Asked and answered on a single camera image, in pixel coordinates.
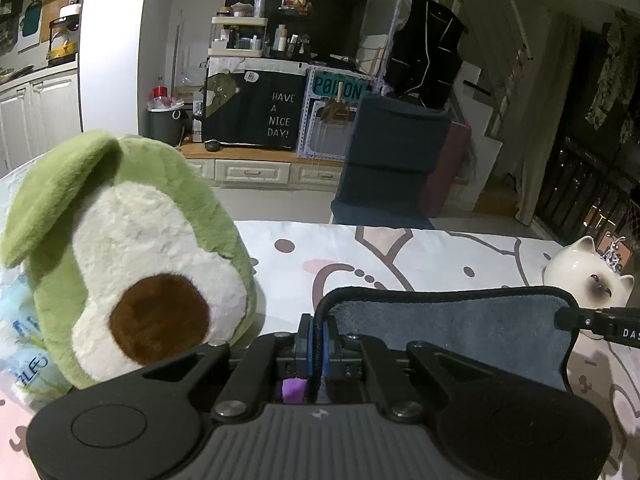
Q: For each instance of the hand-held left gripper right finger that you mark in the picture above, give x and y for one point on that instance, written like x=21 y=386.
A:
x=327 y=347

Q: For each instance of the maroon cushion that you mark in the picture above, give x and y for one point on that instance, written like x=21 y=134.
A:
x=450 y=160

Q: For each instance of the grey towel with black edge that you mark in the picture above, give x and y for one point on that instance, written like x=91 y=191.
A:
x=450 y=330

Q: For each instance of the floral hanging cloth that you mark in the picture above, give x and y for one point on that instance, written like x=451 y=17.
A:
x=610 y=70

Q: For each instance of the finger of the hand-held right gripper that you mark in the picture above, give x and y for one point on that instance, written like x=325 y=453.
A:
x=580 y=319

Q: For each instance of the blue tissue pack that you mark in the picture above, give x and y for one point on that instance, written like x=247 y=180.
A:
x=20 y=345

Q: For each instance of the grey trash bin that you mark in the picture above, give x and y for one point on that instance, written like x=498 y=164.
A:
x=165 y=127

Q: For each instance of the white grid rack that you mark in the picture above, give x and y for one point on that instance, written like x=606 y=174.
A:
x=320 y=137

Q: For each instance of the white drawer cabinet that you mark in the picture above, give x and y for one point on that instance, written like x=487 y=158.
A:
x=255 y=170

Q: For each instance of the black hanging garment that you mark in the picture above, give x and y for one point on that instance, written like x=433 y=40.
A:
x=425 y=50

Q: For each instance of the white can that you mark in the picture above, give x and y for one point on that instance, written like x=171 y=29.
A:
x=259 y=7

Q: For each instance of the black printed cloth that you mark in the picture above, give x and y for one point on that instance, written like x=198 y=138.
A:
x=270 y=110

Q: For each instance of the red lid jar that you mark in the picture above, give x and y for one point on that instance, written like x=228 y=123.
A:
x=160 y=95

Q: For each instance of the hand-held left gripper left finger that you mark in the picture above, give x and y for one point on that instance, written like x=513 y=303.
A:
x=309 y=347

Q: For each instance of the small silver crown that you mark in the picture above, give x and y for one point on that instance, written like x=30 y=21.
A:
x=614 y=255

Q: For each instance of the green avocado plush toy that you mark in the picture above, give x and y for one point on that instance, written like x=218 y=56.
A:
x=150 y=240

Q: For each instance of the teal sign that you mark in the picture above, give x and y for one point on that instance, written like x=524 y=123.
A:
x=340 y=89

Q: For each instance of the white desk organizer shelf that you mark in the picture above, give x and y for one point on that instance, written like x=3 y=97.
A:
x=237 y=35

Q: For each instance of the white cat figurine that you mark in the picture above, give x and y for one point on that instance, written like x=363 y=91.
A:
x=575 y=270

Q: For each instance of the white kitchen cabinet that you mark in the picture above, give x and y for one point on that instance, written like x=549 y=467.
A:
x=40 y=115

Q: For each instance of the dark blue folding floor chair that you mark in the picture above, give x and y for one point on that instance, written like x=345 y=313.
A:
x=390 y=145

